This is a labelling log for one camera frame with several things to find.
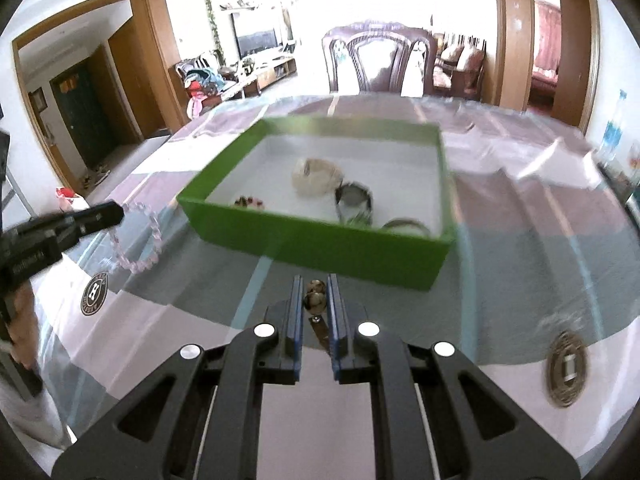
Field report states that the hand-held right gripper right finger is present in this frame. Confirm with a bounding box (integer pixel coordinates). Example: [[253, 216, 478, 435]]
[[327, 273, 582, 480]]

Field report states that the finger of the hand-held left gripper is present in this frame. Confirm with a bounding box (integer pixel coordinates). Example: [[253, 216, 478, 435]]
[[46, 200, 126, 252]]

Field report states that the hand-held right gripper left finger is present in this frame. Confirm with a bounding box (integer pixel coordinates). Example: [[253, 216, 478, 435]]
[[50, 274, 305, 480]]

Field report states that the brown wooden bead bracelet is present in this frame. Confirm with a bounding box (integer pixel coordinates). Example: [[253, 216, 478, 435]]
[[303, 279, 331, 317]]

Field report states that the pale crystal bead bracelet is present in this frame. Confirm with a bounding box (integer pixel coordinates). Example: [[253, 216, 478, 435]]
[[107, 201, 162, 275]]

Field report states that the green cardboard box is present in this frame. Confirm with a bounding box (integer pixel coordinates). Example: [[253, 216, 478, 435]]
[[176, 116, 458, 292]]

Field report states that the silver bangle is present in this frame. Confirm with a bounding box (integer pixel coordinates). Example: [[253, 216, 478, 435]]
[[382, 217, 432, 238]]

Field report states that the person's left hand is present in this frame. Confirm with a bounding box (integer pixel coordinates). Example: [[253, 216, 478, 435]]
[[0, 282, 40, 368]]

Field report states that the red and white plastic bag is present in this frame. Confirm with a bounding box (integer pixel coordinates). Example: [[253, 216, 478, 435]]
[[55, 186, 89, 212]]

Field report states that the dark entrance door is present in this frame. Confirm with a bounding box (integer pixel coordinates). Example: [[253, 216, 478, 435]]
[[50, 57, 116, 171]]

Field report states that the black wrist watch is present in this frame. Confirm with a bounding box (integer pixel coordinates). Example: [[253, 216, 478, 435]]
[[334, 181, 375, 225]]

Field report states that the cream wrist watch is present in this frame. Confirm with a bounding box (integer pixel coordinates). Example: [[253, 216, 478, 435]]
[[291, 156, 343, 196]]

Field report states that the pile of clothes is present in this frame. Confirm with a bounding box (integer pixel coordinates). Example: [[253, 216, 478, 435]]
[[175, 55, 241, 116]]

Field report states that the green hanging vine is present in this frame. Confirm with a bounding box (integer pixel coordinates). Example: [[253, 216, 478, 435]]
[[199, 0, 224, 68]]

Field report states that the striped pastel tablecloth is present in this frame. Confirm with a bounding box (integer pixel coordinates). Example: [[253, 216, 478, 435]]
[[0, 94, 640, 466]]

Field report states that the wooden television cabinet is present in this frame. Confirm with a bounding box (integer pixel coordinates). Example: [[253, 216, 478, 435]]
[[240, 52, 298, 91]]

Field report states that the flat screen television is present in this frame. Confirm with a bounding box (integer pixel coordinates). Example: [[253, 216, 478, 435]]
[[235, 25, 280, 60]]

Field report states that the carved dark wooden chair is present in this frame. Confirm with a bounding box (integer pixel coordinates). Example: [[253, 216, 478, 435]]
[[321, 21, 441, 97]]

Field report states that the wooden armchair with cushions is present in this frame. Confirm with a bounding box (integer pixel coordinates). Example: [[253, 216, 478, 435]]
[[432, 32, 488, 101]]

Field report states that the bed with red cover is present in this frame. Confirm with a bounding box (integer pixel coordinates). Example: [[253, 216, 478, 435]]
[[531, 60, 559, 106]]

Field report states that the plastic water bottle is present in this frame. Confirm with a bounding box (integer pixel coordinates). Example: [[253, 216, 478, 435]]
[[600, 89, 628, 161]]

